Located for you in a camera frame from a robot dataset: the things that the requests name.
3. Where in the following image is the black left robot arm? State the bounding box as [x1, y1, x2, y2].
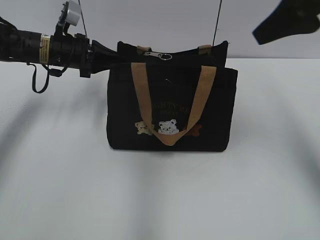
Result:
[0, 18, 125, 78]

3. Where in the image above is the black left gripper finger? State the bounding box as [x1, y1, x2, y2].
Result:
[91, 40, 125, 74]

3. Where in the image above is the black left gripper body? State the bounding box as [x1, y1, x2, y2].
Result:
[49, 33, 92, 78]

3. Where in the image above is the black canvas tote bag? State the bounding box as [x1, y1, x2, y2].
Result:
[106, 41, 238, 152]

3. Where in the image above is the silver zipper pull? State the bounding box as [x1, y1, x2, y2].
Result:
[143, 51, 173, 61]

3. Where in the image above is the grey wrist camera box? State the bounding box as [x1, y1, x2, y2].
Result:
[57, 0, 81, 27]

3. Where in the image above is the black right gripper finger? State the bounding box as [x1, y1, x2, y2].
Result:
[252, 0, 320, 45]

